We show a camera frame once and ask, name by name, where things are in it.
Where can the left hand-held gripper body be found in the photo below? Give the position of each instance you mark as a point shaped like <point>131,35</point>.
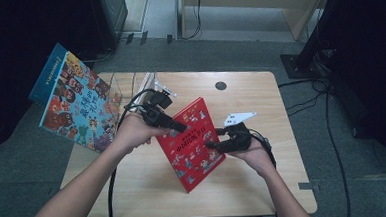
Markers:
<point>156,107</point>

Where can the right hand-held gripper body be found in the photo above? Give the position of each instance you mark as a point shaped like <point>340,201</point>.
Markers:
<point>241,137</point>

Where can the red picture book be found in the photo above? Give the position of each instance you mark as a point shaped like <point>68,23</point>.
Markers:
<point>190,168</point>

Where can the clear acrylic book rack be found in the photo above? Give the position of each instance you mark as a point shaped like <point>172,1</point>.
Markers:
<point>118,92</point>

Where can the teal animals picture book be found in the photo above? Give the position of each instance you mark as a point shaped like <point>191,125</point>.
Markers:
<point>77,104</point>

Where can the person's right hand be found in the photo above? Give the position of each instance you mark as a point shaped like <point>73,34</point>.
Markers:
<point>258,158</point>

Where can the person's left hand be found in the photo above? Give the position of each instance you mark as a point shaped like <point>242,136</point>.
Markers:
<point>132,133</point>

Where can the black round table grommet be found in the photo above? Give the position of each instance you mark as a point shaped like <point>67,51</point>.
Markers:
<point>221,86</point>

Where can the black tape strip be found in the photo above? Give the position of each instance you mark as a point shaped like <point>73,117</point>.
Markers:
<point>129,38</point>
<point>144,37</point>
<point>169,39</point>
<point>309,186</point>

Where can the black metal stand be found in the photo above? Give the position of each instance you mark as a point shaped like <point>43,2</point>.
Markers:
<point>307,64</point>

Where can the black cabinet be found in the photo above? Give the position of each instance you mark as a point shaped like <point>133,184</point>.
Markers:
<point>109,16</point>

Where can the dark curtain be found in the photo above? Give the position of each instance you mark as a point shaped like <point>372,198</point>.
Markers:
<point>372,62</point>
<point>4,48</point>

